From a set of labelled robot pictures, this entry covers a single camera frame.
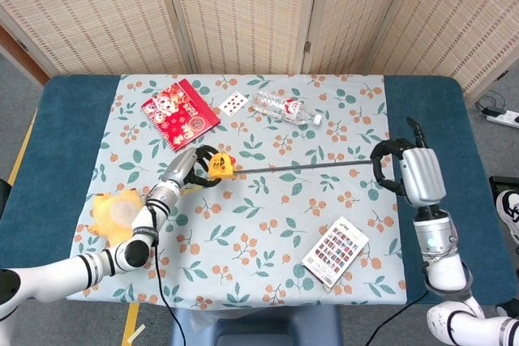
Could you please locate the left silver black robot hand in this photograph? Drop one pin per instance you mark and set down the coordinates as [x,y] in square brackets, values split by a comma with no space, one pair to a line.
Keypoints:
[180,167]

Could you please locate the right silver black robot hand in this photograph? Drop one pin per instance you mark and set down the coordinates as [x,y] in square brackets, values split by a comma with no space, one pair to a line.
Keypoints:
[421,176]

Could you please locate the yellow tape measure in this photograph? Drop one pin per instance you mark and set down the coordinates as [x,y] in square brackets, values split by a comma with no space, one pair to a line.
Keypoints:
[222,165]

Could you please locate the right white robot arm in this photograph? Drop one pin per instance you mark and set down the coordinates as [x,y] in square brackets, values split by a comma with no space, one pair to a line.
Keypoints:
[440,249]

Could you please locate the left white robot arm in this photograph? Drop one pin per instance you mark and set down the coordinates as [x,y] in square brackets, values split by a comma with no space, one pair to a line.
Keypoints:
[61,271]

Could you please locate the beige masking tape piece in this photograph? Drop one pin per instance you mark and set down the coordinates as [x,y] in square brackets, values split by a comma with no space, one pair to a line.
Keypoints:
[136,334]

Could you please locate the red spiral notebook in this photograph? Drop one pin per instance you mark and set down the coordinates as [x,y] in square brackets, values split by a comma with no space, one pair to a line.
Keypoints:
[180,115]

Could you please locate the yellow plush toy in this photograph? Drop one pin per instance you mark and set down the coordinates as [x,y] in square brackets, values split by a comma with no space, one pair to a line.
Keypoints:
[115,212]

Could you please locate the red-pip playing card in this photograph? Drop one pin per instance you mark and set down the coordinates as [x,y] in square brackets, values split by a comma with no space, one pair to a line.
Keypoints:
[233,103]

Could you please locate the black box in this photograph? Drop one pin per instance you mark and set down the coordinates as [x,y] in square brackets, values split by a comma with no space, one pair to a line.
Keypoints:
[504,182]

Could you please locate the white black sneaker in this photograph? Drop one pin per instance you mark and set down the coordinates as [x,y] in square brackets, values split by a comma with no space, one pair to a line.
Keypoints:
[509,212]

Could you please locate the floral pale blue tablecloth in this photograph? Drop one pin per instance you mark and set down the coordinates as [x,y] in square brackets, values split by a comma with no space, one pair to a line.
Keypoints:
[263,216]

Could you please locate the white power strip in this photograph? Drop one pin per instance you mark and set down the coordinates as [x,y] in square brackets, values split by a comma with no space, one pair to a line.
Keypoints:
[504,118]

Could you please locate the white sticker sheet card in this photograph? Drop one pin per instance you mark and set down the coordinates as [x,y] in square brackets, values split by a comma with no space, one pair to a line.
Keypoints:
[334,250]

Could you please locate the clear plastic water bottle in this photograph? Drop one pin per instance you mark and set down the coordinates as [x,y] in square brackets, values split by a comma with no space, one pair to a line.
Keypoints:
[280,106]

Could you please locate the woven folding screen panel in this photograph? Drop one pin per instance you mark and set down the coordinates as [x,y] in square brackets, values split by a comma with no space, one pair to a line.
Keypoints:
[458,14]
[89,9]
[353,9]
[239,9]

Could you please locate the brown wooden door frame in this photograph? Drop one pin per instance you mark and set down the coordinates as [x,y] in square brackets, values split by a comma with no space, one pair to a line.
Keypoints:
[24,54]

